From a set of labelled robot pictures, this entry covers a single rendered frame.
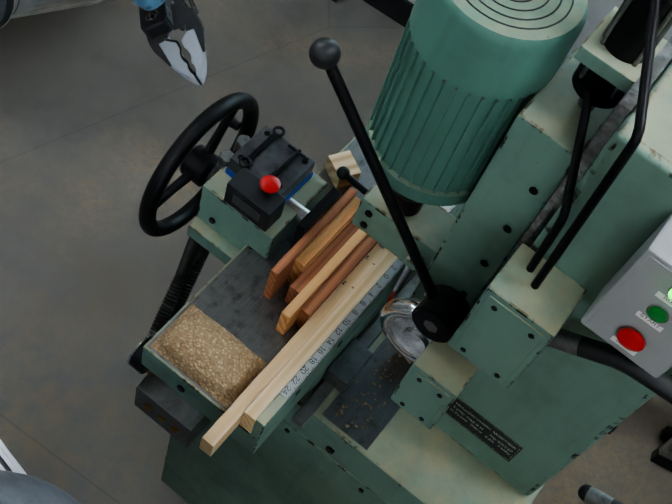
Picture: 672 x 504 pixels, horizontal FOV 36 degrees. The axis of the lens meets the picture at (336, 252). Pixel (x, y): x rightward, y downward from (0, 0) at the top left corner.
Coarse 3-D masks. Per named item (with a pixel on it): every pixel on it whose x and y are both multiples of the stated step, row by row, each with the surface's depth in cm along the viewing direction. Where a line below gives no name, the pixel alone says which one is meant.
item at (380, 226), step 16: (368, 192) 144; (368, 208) 144; (384, 208) 143; (432, 208) 145; (368, 224) 146; (384, 224) 144; (416, 224) 143; (432, 224) 143; (448, 224) 144; (384, 240) 147; (400, 240) 144; (416, 240) 142; (432, 240) 142; (400, 256) 147; (432, 256) 142
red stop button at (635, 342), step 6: (624, 330) 105; (630, 330) 104; (618, 336) 106; (624, 336) 105; (630, 336) 104; (636, 336) 104; (642, 336) 104; (624, 342) 106; (630, 342) 105; (636, 342) 105; (642, 342) 104; (630, 348) 106; (636, 348) 105; (642, 348) 105
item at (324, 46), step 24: (312, 48) 110; (336, 48) 110; (336, 72) 112; (360, 120) 115; (360, 144) 117; (384, 192) 120; (408, 240) 124; (432, 288) 128; (432, 312) 127; (456, 312) 128; (432, 336) 130
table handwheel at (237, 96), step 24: (240, 96) 165; (216, 120) 160; (192, 144) 158; (216, 144) 169; (168, 168) 158; (192, 168) 169; (144, 192) 161; (168, 192) 166; (144, 216) 163; (168, 216) 178; (192, 216) 181
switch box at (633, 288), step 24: (648, 240) 102; (624, 264) 108; (648, 264) 98; (624, 288) 102; (648, 288) 100; (600, 312) 106; (624, 312) 104; (600, 336) 109; (648, 336) 104; (648, 360) 107
